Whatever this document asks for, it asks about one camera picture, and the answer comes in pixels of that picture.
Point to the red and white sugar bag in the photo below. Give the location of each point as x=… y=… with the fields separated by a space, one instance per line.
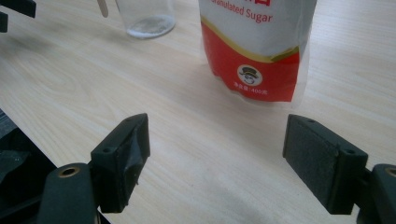
x=258 y=56

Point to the small wooden stick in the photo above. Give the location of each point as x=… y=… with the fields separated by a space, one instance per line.
x=103 y=7

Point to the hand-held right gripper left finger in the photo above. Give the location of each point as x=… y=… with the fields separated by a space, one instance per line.
x=120 y=165

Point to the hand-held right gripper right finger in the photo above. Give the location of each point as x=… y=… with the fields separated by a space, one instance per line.
x=320 y=165

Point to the clear glass jar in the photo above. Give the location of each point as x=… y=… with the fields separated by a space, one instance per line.
x=149 y=21

